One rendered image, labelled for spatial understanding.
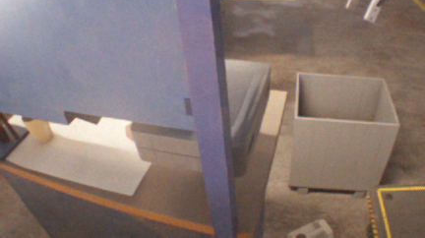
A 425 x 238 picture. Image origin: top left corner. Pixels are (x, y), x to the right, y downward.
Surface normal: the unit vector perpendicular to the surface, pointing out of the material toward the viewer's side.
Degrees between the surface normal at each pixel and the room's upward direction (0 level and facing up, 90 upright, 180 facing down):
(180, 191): 0
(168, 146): 90
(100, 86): 90
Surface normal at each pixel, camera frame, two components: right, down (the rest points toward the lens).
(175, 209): -0.10, -0.80
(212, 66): -0.30, 0.58
